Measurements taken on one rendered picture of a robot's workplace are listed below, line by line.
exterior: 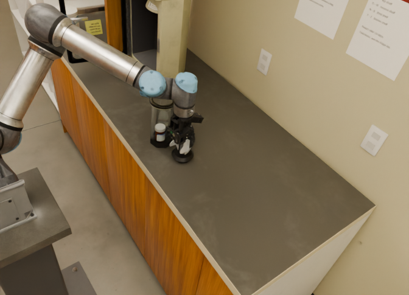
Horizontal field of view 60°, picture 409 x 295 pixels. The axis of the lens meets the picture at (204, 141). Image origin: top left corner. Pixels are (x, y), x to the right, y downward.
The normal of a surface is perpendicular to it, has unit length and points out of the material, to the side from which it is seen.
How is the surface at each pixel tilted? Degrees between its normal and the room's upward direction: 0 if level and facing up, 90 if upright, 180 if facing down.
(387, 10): 90
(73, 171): 0
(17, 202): 90
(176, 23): 90
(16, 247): 0
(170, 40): 90
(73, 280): 0
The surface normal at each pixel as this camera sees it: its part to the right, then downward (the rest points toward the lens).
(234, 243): 0.11, -0.73
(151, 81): 0.04, 0.08
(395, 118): -0.81, 0.32
